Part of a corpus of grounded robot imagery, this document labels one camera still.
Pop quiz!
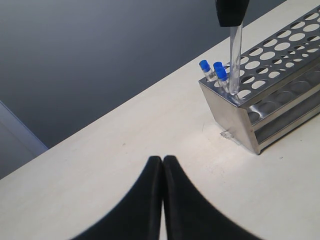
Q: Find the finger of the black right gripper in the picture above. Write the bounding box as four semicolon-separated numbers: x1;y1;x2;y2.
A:
215;0;250;27

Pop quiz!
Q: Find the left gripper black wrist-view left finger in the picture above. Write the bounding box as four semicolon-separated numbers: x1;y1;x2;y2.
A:
74;156;163;240

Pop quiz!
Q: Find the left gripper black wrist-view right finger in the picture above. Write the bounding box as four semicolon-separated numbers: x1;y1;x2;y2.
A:
162;155;260;240

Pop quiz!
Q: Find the stainless steel test tube rack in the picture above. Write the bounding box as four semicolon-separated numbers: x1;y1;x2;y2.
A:
199;7;320;154

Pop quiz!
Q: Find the small clear plastic scrap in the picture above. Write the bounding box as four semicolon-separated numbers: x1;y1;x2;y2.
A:
220;130;241;146

